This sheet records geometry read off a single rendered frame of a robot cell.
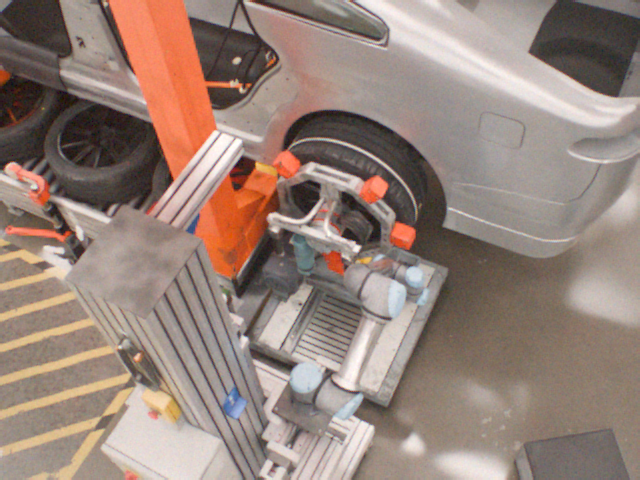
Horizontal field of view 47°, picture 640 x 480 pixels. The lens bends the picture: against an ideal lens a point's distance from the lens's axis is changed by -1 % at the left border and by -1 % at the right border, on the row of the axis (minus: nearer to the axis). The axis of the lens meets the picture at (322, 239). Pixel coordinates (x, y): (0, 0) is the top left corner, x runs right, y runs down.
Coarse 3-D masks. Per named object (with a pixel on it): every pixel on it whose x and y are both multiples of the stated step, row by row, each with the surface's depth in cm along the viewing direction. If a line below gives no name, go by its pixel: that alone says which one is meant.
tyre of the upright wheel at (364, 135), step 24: (312, 120) 328; (336, 120) 317; (360, 120) 315; (312, 144) 313; (336, 144) 308; (360, 144) 308; (384, 144) 310; (360, 168) 304; (384, 168) 307; (408, 168) 314; (408, 216) 317
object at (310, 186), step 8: (336, 168) 311; (296, 184) 340; (304, 184) 337; (312, 184) 335; (296, 192) 343; (304, 192) 348; (312, 192) 353; (344, 192) 362; (304, 200) 348; (312, 200) 344; (352, 200) 337; (384, 200) 314; (304, 208) 349; (312, 208) 352; (352, 208) 337; (360, 208) 331; (368, 216) 337; (368, 224) 339; (376, 224) 339; (344, 232) 352; (352, 232) 351; (376, 232) 341
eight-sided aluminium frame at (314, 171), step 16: (304, 176) 311; (320, 176) 307; (336, 176) 308; (352, 176) 306; (288, 192) 336; (352, 192) 304; (288, 208) 340; (368, 208) 309; (384, 208) 311; (304, 224) 348; (384, 224) 312; (384, 240) 323; (368, 256) 341
